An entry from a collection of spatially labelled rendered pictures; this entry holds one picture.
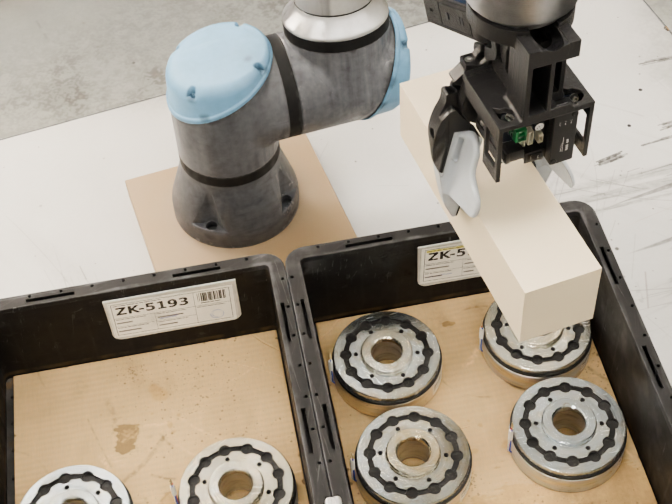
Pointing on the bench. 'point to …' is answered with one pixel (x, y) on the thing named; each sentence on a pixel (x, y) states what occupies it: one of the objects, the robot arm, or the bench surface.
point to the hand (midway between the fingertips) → (492, 184)
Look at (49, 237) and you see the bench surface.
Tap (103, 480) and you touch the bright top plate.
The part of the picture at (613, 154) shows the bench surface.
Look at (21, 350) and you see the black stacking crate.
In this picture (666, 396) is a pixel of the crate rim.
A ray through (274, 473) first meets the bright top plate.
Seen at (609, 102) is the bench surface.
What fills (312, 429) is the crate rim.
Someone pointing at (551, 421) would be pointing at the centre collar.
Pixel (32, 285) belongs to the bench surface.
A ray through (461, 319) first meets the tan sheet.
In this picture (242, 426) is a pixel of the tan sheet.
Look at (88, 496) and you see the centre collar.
